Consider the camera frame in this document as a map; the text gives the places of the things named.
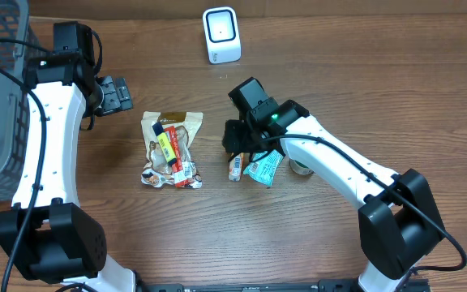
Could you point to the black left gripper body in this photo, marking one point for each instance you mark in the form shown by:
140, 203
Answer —
117, 96

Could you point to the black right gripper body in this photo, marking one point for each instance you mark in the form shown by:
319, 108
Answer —
233, 139

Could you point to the teal white tissue pack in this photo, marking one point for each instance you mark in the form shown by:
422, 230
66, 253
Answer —
263, 166

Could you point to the orange snack packet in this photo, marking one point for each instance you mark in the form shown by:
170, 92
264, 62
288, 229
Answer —
235, 168

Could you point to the grey plastic mesh basket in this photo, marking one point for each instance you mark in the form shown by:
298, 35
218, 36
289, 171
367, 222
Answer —
17, 45

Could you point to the red white snack bar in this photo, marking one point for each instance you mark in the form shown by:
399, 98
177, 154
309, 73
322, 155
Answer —
180, 179

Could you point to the yellow glue stick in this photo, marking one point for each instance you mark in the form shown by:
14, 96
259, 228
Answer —
164, 142

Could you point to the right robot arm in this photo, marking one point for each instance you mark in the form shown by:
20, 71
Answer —
398, 219

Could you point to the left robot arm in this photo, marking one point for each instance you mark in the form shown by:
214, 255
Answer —
46, 234

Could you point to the white barcode scanner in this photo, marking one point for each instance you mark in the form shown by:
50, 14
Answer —
221, 35

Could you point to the grey tape roll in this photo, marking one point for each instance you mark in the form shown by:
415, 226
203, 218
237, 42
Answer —
299, 168

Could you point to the brown white snack pouch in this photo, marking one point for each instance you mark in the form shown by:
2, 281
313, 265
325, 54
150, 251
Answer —
157, 173

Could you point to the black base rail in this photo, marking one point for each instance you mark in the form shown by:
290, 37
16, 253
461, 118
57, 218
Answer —
340, 285

